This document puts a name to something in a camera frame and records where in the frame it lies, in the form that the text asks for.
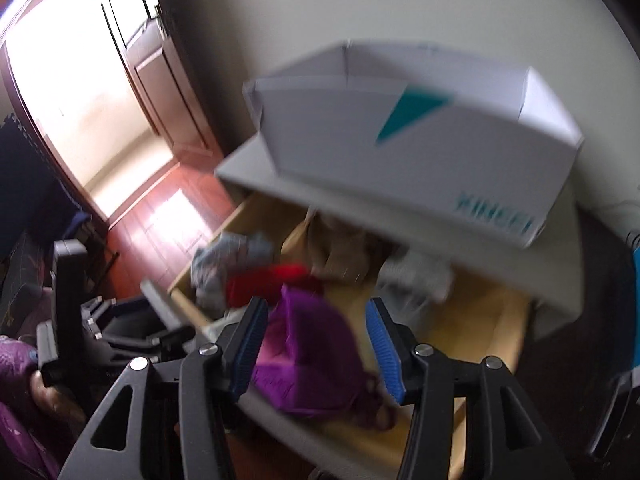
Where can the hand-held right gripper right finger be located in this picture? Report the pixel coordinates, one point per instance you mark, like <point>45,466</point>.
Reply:
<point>384,355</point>

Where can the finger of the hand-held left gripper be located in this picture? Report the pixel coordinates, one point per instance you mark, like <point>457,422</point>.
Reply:
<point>145,342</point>
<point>117,312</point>

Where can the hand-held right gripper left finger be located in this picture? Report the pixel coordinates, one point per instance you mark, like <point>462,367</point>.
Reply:
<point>248,347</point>

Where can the purple underwear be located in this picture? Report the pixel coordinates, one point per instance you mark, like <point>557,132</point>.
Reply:
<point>310,355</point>

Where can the white grey underwear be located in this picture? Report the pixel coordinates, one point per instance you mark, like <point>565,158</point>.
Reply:
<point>415,277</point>

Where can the wooden drawer with grey front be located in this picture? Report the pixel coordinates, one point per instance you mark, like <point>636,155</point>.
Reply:
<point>475,325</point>

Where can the white cardboard box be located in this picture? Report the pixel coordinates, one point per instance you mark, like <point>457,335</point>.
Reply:
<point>440,160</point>

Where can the red underwear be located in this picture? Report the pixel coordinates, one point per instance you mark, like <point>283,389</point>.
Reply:
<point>260,282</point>

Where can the light blue lace underwear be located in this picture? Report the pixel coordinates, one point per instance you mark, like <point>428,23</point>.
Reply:
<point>225,265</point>

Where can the cream beige underwear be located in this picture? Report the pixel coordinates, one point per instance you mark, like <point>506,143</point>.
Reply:
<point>340,247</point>

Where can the person's left hand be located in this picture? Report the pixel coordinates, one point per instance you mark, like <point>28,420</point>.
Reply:
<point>52,400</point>

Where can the purple patterned clothing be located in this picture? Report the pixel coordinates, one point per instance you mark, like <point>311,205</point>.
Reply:
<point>17,410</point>

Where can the brown wooden door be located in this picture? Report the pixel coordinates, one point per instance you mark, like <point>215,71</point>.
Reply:
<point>165,85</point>

